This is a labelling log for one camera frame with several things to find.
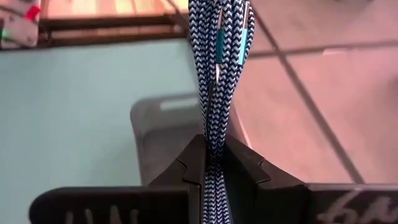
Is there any grey translucent plastic bin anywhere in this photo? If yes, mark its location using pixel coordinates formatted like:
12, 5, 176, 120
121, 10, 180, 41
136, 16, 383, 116
129, 92, 252, 187

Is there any blue white braided USB-C cable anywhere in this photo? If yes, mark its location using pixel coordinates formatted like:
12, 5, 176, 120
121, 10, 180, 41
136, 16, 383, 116
188, 0, 256, 224

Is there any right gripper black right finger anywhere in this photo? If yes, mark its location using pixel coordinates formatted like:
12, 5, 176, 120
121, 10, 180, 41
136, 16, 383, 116
222, 134, 398, 224

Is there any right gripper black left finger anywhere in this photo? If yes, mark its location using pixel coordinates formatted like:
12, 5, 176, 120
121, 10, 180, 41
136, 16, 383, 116
29, 134, 206, 224

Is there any small red piece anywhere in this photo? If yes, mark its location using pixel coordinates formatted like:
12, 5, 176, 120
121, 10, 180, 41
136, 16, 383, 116
24, 5, 42, 21

